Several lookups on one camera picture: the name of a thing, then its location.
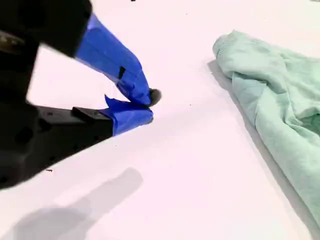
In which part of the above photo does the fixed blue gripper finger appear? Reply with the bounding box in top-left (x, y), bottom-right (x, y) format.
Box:
top-left (71, 94), bottom-right (154, 143)

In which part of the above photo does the pale green T-shirt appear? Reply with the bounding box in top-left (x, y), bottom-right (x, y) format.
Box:
top-left (212, 29), bottom-right (320, 235)

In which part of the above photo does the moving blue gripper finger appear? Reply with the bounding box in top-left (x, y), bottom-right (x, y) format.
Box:
top-left (0, 0), bottom-right (163, 108)

